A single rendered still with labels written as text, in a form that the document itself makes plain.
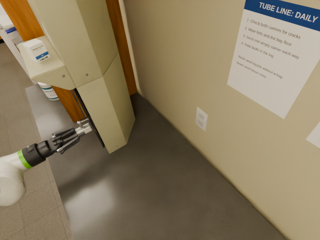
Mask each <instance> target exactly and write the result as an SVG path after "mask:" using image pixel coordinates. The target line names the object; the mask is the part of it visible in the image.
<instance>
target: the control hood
mask: <svg viewBox="0 0 320 240"><path fill-rule="evenodd" d="M36 39H38V40H41V41H42V42H43V43H44V45H45V47H46V49H47V51H48V52H49V54H50V56H51V57H50V58H48V59H46V60H44V61H42V62H41V63H37V62H35V61H33V60H32V59H31V58H30V56H29V55H28V53H27V52H26V50H25V48H24V47H23V45H22V44H23V43H26V42H28V41H30V40H28V41H25V42H22V43H19V44H18V47H19V49H20V52H21V55H22V57H23V60H24V62H25V65H26V67H27V70H28V73H29V75H30V78H31V79H32V80H33V81H37V82H41V83H44V84H48V85H51V86H55V87H59V88H63V89H67V90H72V89H74V88H75V87H76V86H75V84H74V82H73V80H72V78H71V76H70V74H69V72H68V70H67V68H66V66H65V64H64V63H63V61H62V60H61V58H60V57H59V55H58V54H57V53H56V51H55V50H54V48H53V47H52V45H51V44H50V42H49V41H48V39H47V38H46V36H41V37H38V38H36Z"/></svg>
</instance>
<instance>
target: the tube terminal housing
mask: <svg viewBox="0 0 320 240"><path fill-rule="evenodd" d="M27 2H28V4H29V6H30V7H31V9H32V11H33V13H34V15H35V17H36V19H37V21H38V23H39V25H40V27H41V29H42V31H43V33H44V34H45V36H46V38H47V39H48V41H49V42H50V44H51V45H52V47H53V48H54V50H55V51H56V53H57V54H58V55H59V57H60V58H61V60H62V61H63V63H64V64H65V66H66V68H67V70H68V72H69V74H70V76H71V78H72V80H73V82H74V84H75V86H76V87H75V88H76V89H77V91H78V93H79V94H80V96H81V98H82V100H83V102H84V104H85V106H86V108H87V110H88V112H89V114H90V116H91V118H92V120H93V122H94V124H95V126H96V129H97V131H98V133H99V135H100V137H101V139H102V141H103V143H104V145H105V148H106V149H107V151H108V153H109V154H110V153H112V152H114V151H116V150H117V149H119V148H121V147H123V146H124V145H126V144H127V142H128V139H129V136H130V133H131V130H132V127H133V124H134V122H135V116H134V112H133V108H132V104H131V100H130V95H129V91H128V87H127V83H126V80H125V76H124V72H123V68H122V64H121V61H120V56H119V52H118V48H117V44H116V40H115V36H114V33H113V29H112V25H111V21H110V16H109V12H108V8H107V4H106V1H105V0H27ZM41 22H42V23H41ZM42 24H43V25H44V27H45V29H46V31H47V33H48V35H49V37H50V39H51V41H52V43H53V44H52V43H51V41H50V39H49V37H48V35H47V33H46V31H45V29H44V27H43V25H42Z"/></svg>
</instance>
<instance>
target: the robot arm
mask: <svg viewBox="0 0 320 240"><path fill-rule="evenodd" d="M83 126H84V128H85V129H83V130H81V128H80V127H77V128H73V127H70V128H67V129H65V130H61V131H59V132H55V133H52V138H50V139H49V140H45V141H43V142H40V143H38V144H36V143H34V144H32V145H30V146H27V147H26V148H24V149H21V150H19V151H17V152H15V153H13V154H10V155H7V156H3V157H0V206H11V205H14V204H16V203H18V202H19V201H20V200H21V199H22V198H23V197H24V195H25V193H26V184H25V181H24V177H23V173H24V172H25V171H27V170H29V169H30V168H32V167H34V166H36V165H38V164H40V163H42V162H44V161H45V160H46V158H47V157H49V156H51V155H53V154H54V153H55V152H59V153H60V154H63V153H64V152H65V151H66V150H68V149H69V148H71V147H72V146H73V145H75V144H76V143H78V142H79V141H80V137H82V136H84V135H85V134H86V133H88V132H90V131H92V128H91V126H90V125H89V123H87V124H85V125H83ZM76 133H77V134H76ZM74 134H76V135H74Z"/></svg>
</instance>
